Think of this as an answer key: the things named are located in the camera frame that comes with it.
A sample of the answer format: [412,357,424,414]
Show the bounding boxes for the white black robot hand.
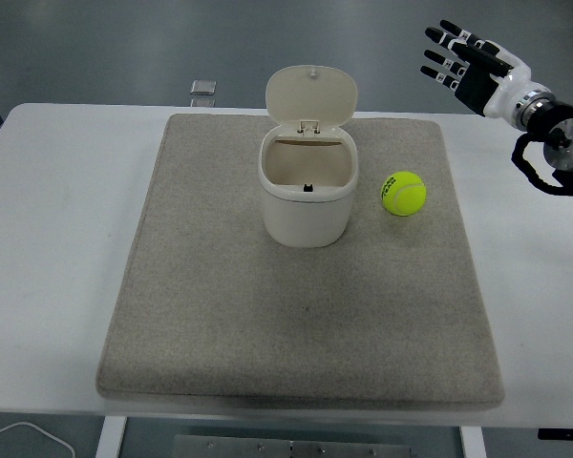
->
[419,18,549,120]

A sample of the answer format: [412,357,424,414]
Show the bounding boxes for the yellow tennis ball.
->
[378,171,428,218]

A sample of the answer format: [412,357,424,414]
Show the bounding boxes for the white bin with open lid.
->
[258,64,362,248]

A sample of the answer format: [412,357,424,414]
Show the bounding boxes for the beige felt mat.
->
[95,113,506,411]

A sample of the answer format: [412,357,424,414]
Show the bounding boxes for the white table leg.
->
[459,426,487,458]
[95,416,128,458]

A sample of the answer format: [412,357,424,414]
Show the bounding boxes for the grey metal plate with screws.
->
[172,434,414,458]

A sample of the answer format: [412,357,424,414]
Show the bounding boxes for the white cable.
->
[0,420,75,458]

